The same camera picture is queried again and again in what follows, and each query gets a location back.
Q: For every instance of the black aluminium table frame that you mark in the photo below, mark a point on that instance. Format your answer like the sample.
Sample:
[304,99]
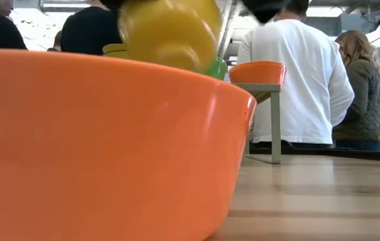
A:
[327,153]

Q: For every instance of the green plastic bowl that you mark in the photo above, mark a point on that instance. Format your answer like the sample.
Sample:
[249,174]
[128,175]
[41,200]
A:
[219,68]

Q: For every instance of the pale green perforated metal shelf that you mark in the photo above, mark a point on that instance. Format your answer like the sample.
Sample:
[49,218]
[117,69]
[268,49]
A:
[275,127]

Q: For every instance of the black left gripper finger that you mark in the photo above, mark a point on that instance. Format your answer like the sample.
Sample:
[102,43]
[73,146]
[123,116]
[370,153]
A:
[111,3]

